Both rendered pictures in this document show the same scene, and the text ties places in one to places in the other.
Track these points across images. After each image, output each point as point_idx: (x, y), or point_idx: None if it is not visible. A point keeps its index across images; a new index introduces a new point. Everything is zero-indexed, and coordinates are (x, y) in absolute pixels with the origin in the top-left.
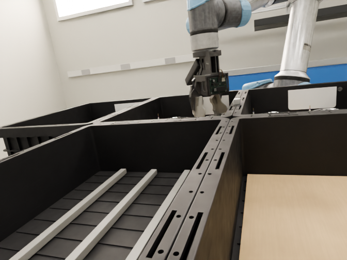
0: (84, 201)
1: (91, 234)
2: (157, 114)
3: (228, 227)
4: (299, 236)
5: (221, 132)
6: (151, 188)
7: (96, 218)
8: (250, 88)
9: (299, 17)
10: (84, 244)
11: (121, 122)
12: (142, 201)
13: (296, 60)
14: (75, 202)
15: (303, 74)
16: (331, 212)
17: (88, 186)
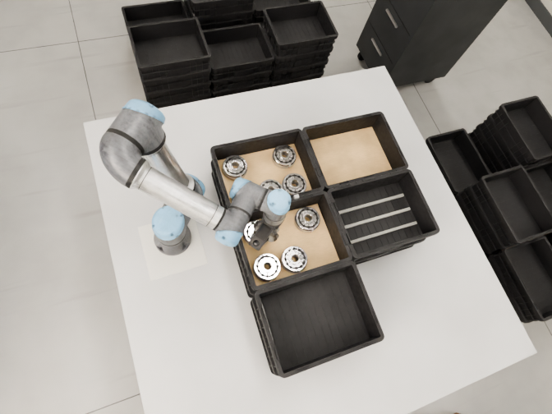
0: (371, 235)
1: (379, 217)
2: None
3: None
4: (348, 172)
5: (348, 184)
6: (347, 223)
7: (371, 227)
8: (184, 223)
9: (171, 155)
10: (383, 215)
11: (345, 241)
12: (356, 219)
13: (185, 174)
14: (370, 243)
15: (187, 175)
16: (334, 167)
17: (360, 250)
